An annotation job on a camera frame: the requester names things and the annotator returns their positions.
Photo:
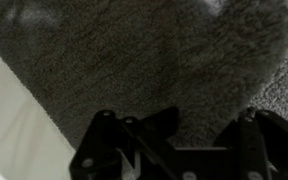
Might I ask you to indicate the grey terry cloth towel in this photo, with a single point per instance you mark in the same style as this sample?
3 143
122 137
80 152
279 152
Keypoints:
208 58

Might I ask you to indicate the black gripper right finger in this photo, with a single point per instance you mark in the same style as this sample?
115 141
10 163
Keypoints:
259 141

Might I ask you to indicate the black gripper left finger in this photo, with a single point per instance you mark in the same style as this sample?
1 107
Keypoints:
109 141

